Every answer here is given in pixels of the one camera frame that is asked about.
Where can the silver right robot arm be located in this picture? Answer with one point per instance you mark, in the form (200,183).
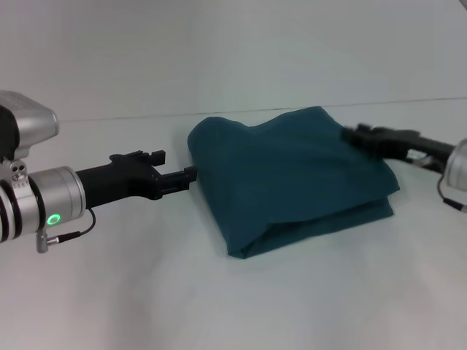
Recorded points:
(458,167)

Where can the teal blue shirt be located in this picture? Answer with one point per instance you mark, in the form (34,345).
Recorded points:
(292,182)

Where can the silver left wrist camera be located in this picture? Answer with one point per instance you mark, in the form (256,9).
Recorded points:
(25,124)

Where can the silver left camera bracket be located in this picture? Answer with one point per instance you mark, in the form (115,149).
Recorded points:
(16,175)

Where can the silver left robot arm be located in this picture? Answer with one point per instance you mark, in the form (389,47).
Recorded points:
(40,204)

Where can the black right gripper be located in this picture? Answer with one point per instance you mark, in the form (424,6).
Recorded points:
(412,144)

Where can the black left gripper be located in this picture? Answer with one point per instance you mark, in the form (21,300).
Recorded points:
(116,182)

